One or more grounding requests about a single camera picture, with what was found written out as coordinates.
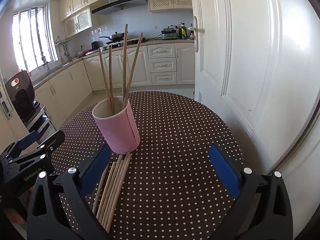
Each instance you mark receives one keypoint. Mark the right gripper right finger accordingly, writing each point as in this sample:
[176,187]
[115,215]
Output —
[261,209]

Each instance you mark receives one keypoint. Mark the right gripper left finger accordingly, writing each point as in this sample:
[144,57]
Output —
[46,216]

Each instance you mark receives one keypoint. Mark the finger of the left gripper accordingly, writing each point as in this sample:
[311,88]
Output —
[46,148]
[15,148]

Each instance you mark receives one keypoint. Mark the wooden chopstick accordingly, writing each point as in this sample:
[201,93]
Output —
[118,190]
[110,80]
[113,185]
[124,61]
[101,206]
[112,177]
[105,80]
[128,85]
[97,196]

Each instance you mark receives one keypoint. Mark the lower kitchen cabinets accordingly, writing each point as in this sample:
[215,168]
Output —
[161,65]

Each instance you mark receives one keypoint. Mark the kitchen faucet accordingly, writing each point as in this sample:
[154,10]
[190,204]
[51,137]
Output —
[45,63]

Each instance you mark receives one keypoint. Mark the kitchen window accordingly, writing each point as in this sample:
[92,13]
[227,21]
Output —
[32,37]

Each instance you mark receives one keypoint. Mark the left hand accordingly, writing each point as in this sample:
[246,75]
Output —
[17,210]

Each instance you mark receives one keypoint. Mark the metal shelf rack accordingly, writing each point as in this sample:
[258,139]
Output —
[41,122]

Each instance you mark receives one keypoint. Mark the door lock strike plate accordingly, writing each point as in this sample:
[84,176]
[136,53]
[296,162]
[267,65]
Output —
[5,104]

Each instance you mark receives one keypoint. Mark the black air fryer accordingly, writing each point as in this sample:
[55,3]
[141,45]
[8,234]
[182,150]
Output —
[22,95]

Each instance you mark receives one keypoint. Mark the pink cylindrical utensil holder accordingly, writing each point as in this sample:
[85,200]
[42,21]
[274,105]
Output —
[119,128]

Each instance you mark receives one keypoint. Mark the brown polka dot tablecloth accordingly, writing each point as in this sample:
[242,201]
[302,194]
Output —
[171,190]

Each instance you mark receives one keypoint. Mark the black kettle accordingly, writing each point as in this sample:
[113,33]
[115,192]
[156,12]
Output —
[95,45]

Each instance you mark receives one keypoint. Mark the gas stove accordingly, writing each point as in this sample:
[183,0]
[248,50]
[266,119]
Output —
[119,44]

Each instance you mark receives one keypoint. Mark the black wok on stove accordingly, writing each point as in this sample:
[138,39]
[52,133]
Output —
[116,37]

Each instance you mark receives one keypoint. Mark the white door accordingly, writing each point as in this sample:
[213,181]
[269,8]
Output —
[259,72]

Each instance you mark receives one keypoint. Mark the range hood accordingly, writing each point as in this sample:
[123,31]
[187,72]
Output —
[118,6]

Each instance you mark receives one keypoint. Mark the green electric cooker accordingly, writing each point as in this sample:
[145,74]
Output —
[169,33]

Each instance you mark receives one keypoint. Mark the green yellow bottle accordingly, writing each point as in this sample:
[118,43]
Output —
[183,31]

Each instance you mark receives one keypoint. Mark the dark sauce bottle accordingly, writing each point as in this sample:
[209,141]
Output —
[191,31]

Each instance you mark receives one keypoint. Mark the wall utensil rack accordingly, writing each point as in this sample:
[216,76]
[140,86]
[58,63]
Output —
[62,46]

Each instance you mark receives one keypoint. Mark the silver door handle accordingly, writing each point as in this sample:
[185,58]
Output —
[198,33]

